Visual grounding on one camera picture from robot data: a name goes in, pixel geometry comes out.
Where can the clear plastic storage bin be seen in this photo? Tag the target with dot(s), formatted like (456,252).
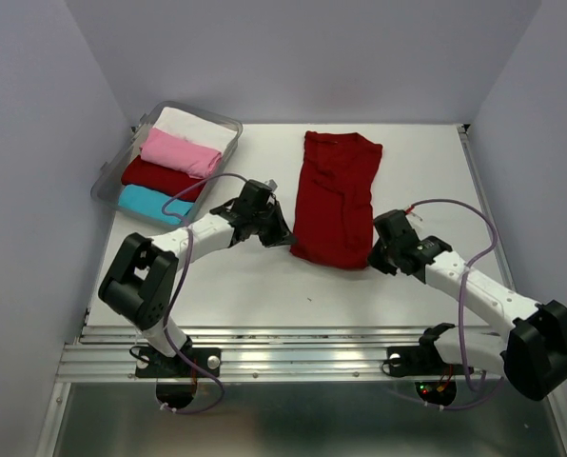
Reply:
(109,186)

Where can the rolled cyan t shirt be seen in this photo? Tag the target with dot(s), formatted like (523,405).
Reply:
(146,202)

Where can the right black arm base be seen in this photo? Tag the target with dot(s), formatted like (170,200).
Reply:
(420,359)

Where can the rolled white t shirt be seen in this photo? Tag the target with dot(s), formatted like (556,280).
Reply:
(194,129)

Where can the rolled pink t shirt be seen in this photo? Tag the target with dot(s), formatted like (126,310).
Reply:
(175,153)

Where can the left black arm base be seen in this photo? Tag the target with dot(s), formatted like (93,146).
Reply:
(152,364)

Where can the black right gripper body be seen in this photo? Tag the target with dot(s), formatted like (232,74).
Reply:
(382,256)

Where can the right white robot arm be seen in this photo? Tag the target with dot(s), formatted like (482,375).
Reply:
(527,341)

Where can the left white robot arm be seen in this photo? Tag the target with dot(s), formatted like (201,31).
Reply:
(140,281)

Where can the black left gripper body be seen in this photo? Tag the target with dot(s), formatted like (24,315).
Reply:
(267,225)

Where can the rolled dark red t shirt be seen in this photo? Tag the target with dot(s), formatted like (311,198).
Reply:
(167,181)

